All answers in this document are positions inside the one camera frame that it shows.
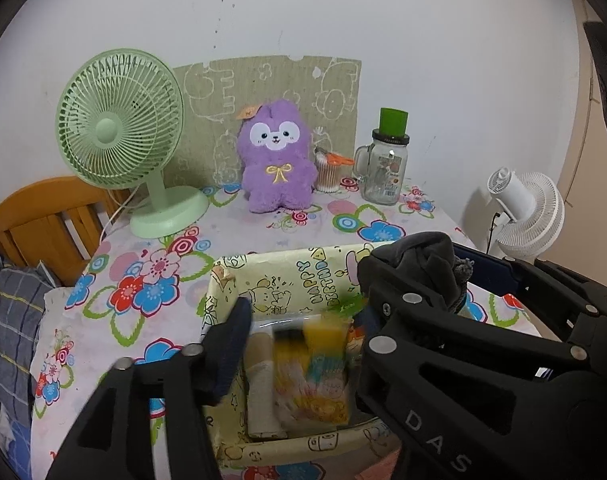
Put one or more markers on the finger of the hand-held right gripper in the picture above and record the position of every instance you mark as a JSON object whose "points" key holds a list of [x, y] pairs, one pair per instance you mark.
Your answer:
{"points": [[483, 355], [493, 275]]}

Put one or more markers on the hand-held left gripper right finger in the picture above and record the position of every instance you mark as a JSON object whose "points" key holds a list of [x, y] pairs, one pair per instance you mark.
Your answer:
{"points": [[369, 321]]}

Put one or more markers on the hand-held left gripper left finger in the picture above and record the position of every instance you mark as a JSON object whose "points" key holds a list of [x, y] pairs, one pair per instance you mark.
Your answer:
{"points": [[233, 350]]}

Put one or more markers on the grey knit garment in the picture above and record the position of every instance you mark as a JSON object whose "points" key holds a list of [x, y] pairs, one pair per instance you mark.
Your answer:
{"points": [[423, 260]]}

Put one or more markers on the yellow printed pouch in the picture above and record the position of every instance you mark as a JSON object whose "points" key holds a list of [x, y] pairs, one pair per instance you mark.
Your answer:
{"points": [[313, 375]]}

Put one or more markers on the yellow printed fabric storage box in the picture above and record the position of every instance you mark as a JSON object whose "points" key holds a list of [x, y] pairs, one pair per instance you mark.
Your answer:
{"points": [[283, 275]]}

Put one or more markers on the white desk fan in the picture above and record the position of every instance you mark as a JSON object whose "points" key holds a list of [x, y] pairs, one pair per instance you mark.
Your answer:
{"points": [[528, 210]]}

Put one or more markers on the floral tablecloth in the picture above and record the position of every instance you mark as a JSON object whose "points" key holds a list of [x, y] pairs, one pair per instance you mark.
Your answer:
{"points": [[148, 270]]}

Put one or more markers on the glass jar with green lid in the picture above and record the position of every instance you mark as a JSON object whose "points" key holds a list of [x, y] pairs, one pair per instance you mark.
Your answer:
{"points": [[383, 175]]}

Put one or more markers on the cotton swab container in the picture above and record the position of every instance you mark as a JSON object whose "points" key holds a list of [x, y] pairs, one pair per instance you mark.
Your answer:
{"points": [[328, 175]]}

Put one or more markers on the purple plush toy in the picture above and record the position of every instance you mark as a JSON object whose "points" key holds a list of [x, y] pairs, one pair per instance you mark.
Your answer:
{"points": [[278, 170]]}

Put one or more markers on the grey plaid blanket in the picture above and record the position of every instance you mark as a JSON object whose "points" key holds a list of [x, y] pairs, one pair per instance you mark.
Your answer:
{"points": [[8, 320]]}

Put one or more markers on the green desk fan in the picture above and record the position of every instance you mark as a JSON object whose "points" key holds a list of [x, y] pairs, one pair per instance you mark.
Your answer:
{"points": [[105, 132]]}

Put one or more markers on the printed cardboard panel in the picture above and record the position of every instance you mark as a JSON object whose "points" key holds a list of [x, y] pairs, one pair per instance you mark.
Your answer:
{"points": [[208, 95]]}

